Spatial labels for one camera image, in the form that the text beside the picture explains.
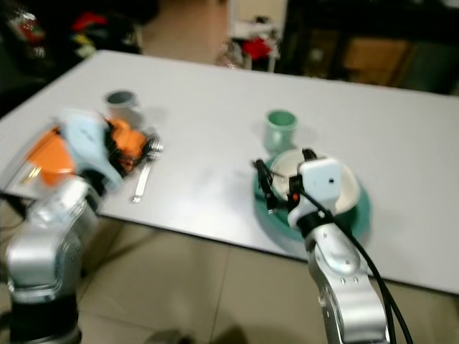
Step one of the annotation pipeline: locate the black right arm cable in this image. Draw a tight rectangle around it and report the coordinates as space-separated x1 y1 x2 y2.
298 188 414 344

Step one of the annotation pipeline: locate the red cloth item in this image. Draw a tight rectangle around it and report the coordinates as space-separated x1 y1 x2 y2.
242 37 275 62

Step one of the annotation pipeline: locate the silver fork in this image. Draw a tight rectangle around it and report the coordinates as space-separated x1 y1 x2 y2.
132 138 164 204

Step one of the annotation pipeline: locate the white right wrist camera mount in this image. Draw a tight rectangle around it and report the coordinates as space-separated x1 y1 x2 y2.
288 158 341 226

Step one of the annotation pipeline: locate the red toy on shelf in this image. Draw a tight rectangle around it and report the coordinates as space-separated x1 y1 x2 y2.
72 11 110 34

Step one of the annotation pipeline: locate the white stool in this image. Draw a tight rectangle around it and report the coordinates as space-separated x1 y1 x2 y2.
222 0 288 71

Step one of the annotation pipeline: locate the gold metal utensil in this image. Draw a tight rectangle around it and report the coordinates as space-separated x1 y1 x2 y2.
22 164 44 184

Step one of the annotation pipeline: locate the green cup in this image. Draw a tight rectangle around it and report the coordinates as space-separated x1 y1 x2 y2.
263 109 299 153

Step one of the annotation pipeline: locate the green plate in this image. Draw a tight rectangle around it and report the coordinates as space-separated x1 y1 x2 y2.
252 165 371 242

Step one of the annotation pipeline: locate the dark cabinet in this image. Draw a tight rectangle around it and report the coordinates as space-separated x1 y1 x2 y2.
278 0 459 94

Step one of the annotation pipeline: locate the brown cardboard box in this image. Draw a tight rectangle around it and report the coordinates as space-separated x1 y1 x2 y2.
341 36 411 85

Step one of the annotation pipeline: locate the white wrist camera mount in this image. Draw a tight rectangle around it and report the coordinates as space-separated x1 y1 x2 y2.
288 158 341 226
56 109 124 191

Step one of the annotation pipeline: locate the orange plate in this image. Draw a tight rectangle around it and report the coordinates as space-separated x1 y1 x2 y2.
27 117 150 188

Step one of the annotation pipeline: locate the grey cup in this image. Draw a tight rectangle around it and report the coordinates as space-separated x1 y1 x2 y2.
104 90 141 124

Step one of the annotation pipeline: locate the cream bowl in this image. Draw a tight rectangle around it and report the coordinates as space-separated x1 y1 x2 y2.
267 148 361 217

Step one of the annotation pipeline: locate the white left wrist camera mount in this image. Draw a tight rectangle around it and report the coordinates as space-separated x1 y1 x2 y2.
56 109 124 191

